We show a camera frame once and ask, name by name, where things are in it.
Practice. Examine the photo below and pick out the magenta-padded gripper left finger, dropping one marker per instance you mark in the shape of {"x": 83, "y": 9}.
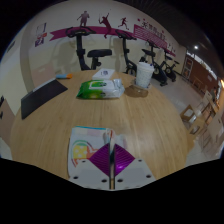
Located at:
{"x": 100, "y": 160}

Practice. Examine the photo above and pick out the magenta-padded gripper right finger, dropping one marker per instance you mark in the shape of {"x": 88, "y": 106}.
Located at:
{"x": 124, "y": 160}

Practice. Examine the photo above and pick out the brown round coaster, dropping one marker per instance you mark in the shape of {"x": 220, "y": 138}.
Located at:
{"x": 135, "y": 91}

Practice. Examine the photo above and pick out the green wet wipes pack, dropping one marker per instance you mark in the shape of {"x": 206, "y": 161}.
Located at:
{"x": 100, "y": 89}

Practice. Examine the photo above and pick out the black tablet with cover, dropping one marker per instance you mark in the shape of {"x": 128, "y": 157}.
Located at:
{"x": 40, "y": 98}

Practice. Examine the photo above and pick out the white tissue pack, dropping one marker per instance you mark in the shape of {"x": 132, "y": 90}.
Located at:
{"x": 104, "y": 74}

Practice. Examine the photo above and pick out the white paper cup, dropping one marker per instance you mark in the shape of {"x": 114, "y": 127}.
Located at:
{"x": 144, "y": 75}

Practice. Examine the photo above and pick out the group of wooden chairs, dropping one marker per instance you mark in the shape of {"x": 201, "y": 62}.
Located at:
{"x": 206, "y": 123}

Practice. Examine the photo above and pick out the blue and orange marker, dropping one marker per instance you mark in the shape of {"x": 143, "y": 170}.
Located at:
{"x": 63, "y": 76}

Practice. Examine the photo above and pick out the black exercise bike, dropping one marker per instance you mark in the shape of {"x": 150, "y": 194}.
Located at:
{"x": 157, "y": 71}
{"x": 170, "y": 70}
{"x": 125, "y": 50}
{"x": 80, "y": 50}

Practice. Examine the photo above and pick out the beige wooden chair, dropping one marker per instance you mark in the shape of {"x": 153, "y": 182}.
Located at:
{"x": 6, "y": 123}
{"x": 42, "y": 75}

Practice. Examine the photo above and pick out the brown wooden partition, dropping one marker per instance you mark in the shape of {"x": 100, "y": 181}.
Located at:
{"x": 200, "y": 71}

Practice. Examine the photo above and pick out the round ceiling light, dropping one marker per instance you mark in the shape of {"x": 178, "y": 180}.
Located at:
{"x": 196, "y": 47}

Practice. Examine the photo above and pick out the magenta wall banner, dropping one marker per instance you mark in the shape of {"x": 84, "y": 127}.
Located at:
{"x": 146, "y": 35}

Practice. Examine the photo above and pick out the wall posters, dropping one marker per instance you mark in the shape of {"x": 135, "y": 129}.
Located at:
{"x": 40, "y": 33}

